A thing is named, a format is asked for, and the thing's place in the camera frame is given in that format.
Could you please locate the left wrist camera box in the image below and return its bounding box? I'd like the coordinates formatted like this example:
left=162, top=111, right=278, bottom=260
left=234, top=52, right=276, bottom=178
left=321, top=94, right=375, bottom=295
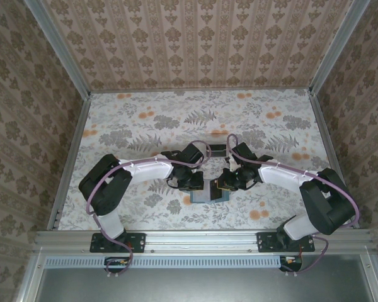
left=180, top=143, right=206, bottom=166

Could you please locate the grey metal sheet panel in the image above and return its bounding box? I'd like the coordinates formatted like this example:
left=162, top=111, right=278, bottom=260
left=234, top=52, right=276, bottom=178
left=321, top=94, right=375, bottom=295
left=17, top=253, right=378, bottom=302

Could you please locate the blue card holder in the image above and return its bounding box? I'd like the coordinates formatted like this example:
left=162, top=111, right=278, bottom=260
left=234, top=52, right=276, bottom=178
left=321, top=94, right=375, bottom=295
left=190, top=187, right=231, bottom=205

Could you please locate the small black box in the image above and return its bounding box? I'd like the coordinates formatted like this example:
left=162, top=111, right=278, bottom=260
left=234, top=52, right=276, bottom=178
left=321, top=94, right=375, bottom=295
left=207, top=143, right=228, bottom=159

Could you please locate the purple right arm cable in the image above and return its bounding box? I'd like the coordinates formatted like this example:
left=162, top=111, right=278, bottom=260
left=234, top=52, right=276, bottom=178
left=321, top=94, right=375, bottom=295
left=226, top=133, right=360, bottom=279

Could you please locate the aluminium side rail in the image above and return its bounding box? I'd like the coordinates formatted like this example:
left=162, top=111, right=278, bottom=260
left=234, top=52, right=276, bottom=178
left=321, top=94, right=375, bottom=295
left=47, top=92, right=92, bottom=232
left=308, top=92, right=360, bottom=229

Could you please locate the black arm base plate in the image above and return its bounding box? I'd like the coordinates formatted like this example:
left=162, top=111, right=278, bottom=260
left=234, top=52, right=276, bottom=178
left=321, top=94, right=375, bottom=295
left=257, top=232, right=315, bottom=253
left=89, top=232, right=146, bottom=253

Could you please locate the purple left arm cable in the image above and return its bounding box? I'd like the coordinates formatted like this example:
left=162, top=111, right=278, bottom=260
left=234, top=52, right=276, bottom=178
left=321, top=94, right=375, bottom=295
left=86, top=140, right=212, bottom=279

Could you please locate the aluminium front rail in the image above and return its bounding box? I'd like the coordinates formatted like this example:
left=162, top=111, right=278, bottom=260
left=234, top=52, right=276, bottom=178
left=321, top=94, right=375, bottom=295
left=33, top=228, right=376, bottom=254

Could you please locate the black connector board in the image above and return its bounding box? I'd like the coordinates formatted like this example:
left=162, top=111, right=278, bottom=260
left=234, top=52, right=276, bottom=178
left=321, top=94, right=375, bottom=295
left=104, top=256, right=130, bottom=274
left=278, top=255, right=303, bottom=273

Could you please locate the white slotted cable duct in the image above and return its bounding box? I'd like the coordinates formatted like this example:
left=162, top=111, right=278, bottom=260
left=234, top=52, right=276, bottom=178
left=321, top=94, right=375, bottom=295
left=45, top=254, right=302, bottom=269

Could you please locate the aluminium frame post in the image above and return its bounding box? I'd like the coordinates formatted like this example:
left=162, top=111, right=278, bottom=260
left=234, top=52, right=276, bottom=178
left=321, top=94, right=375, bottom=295
left=24, top=0, right=92, bottom=99
left=309, top=0, right=371, bottom=95

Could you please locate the black credit card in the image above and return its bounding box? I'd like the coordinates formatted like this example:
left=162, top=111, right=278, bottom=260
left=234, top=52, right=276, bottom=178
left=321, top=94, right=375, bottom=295
left=209, top=182, right=222, bottom=203

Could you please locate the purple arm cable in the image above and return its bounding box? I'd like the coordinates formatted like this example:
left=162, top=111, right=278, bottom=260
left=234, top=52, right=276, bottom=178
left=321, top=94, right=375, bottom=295
left=226, top=133, right=360, bottom=279
left=86, top=140, right=212, bottom=279

